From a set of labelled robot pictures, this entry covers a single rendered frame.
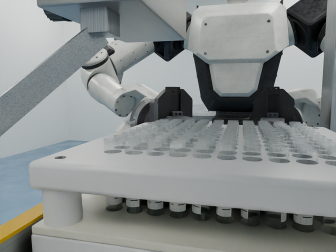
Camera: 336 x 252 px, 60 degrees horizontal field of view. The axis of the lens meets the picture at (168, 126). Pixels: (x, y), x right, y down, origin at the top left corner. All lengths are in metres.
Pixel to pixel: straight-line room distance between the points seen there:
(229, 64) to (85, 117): 5.45
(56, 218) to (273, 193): 0.14
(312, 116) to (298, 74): 4.59
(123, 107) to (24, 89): 0.43
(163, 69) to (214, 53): 4.63
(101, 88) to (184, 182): 0.57
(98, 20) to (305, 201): 0.23
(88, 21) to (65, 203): 0.17
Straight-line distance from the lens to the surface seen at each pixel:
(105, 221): 0.23
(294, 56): 5.27
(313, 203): 0.18
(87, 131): 6.17
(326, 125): 0.50
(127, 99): 0.69
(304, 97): 0.64
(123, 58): 0.85
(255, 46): 0.83
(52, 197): 0.22
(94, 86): 0.75
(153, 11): 0.32
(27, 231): 0.24
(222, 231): 0.21
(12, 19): 5.44
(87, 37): 0.31
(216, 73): 0.84
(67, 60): 0.30
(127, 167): 0.19
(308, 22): 0.88
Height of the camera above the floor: 1.04
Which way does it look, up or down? 7 degrees down
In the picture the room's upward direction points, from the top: straight up
